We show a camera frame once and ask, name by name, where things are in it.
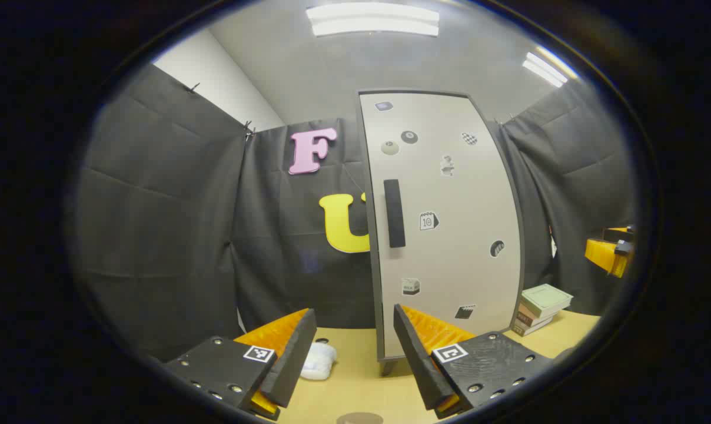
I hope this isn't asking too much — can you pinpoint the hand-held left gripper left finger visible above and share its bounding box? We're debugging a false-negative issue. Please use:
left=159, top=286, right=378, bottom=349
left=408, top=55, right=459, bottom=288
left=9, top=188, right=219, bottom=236
left=162, top=307, right=318, bottom=422

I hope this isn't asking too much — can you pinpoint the black cabinet door handle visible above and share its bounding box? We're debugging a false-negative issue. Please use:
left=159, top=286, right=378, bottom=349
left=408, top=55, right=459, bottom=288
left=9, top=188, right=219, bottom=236
left=384, top=180, right=406, bottom=248

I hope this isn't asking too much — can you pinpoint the dark grey cabinet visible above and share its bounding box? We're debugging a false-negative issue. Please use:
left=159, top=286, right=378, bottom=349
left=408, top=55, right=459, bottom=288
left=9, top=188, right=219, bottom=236
left=355, top=88, right=527, bottom=377

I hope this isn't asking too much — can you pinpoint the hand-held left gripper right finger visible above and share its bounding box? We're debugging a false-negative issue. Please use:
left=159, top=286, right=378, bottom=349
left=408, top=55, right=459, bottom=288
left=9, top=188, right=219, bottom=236
left=393, top=304, right=559, bottom=420

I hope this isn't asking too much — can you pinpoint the pale green book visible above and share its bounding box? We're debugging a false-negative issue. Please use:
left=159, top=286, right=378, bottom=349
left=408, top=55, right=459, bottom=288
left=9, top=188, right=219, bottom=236
left=520, top=284, right=574, bottom=319

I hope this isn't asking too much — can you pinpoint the light grey cabinet door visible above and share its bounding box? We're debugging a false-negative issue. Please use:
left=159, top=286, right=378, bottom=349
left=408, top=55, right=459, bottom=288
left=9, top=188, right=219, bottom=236
left=358, top=91, right=522, bottom=359

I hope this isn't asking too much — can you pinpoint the grey book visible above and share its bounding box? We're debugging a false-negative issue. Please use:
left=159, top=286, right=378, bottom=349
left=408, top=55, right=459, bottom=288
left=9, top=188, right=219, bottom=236
left=511, top=321, right=553, bottom=337

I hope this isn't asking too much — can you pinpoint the black backdrop cloth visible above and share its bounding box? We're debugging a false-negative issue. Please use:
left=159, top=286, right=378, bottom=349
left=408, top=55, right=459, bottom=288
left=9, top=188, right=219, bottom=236
left=76, top=64, right=636, bottom=363

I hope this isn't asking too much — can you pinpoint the brown book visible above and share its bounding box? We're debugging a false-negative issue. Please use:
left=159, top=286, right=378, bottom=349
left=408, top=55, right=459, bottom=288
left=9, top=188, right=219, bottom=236
left=516, top=309, right=559, bottom=329

